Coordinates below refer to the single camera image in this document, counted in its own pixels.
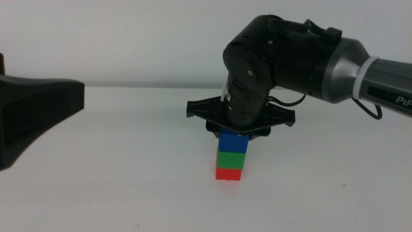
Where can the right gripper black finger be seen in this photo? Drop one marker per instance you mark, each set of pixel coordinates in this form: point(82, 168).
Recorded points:
point(254, 137)
point(217, 133)

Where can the blue cube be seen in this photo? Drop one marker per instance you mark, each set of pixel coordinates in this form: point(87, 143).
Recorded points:
point(233, 143)

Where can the green cube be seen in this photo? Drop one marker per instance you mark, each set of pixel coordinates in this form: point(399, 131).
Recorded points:
point(231, 160)

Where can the red cube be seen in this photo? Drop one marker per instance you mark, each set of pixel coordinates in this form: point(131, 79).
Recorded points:
point(228, 174)

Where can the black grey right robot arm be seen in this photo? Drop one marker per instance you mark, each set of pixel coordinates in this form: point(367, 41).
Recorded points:
point(305, 58)

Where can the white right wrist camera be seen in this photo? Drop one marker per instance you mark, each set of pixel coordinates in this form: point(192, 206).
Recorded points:
point(224, 93)

